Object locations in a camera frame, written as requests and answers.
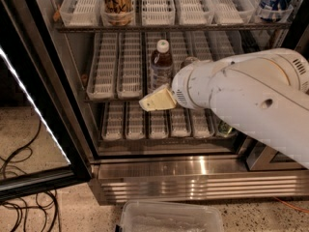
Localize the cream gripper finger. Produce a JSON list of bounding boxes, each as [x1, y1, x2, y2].
[[139, 84, 177, 111]]

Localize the tea bottle with white cap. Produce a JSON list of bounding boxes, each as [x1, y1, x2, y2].
[[149, 40, 173, 93]]

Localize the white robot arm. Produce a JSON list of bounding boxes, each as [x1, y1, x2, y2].
[[139, 48, 309, 168]]

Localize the stainless steel fridge cabinet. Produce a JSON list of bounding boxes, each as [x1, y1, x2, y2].
[[28, 0, 309, 205]]

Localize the open fridge glass door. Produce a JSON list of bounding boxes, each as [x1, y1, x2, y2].
[[0, 0, 92, 203]]

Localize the gold beverage can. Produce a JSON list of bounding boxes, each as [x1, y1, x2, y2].
[[181, 56, 198, 68]]

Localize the brown patterned tall can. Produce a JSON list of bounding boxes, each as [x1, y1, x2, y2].
[[101, 0, 133, 26]]

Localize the clear plastic storage bin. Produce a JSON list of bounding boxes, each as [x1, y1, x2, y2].
[[114, 200, 224, 232]]

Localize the middle wire shelf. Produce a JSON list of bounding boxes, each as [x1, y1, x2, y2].
[[83, 95, 142, 103]]

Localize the top wire shelf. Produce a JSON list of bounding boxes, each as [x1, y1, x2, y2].
[[56, 22, 292, 33]]

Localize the black floor cables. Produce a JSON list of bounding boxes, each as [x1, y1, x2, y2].
[[0, 119, 60, 232]]

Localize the orange floor cable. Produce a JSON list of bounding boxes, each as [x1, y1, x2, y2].
[[273, 196, 309, 215]]

